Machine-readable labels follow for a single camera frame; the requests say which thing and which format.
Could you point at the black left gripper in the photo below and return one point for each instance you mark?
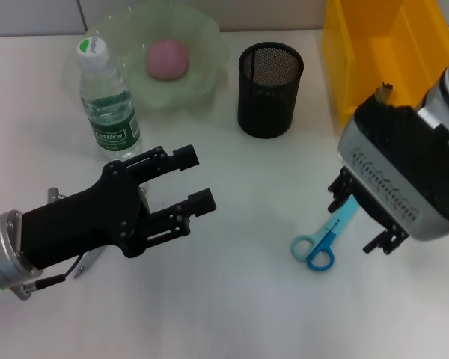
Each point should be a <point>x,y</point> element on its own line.
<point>82,220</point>

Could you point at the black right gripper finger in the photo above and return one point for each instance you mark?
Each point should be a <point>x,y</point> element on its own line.
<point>391,239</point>
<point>342,187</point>

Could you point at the green plastic wrapper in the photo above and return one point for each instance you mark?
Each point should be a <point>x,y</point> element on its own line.
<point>383,93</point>

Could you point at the clear green-label water bottle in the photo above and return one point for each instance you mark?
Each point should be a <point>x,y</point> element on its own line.
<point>112,127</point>

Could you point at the black mesh pen cup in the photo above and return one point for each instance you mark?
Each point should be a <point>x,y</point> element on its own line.
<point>267,104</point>

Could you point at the pink peach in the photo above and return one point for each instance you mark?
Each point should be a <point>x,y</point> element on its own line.
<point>167,60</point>

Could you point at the silver ballpoint pen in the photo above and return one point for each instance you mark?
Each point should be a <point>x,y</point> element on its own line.
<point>88,261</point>

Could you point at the clear plastic ruler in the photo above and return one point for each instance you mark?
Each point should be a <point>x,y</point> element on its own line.
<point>158,205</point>

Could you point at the yellow plastic bin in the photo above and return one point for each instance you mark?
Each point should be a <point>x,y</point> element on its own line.
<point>359,56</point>

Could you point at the translucent green fruit bowl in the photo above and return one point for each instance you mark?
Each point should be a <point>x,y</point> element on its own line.
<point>206,48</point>

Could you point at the blue scissors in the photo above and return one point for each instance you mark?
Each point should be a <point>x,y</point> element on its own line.
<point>320,258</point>

